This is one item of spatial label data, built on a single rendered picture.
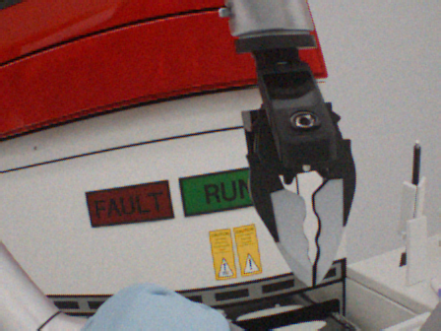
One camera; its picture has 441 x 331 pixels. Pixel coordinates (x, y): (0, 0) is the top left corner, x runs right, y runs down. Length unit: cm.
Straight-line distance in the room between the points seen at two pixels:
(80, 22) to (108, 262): 34
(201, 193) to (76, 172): 17
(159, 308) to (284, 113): 37
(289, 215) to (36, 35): 63
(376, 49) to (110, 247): 173
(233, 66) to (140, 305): 95
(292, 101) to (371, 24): 223
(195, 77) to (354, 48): 165
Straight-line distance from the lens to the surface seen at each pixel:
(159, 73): 145
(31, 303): 66
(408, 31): 315
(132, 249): 151
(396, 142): 310
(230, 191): 151
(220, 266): 152
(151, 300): 53
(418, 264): 122
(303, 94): 89
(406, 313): 116
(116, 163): 150
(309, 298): 153
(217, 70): 146
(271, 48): 92
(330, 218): 94
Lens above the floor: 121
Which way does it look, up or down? 3 degrees down
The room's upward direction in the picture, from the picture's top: 9 degrees counter-clockwise
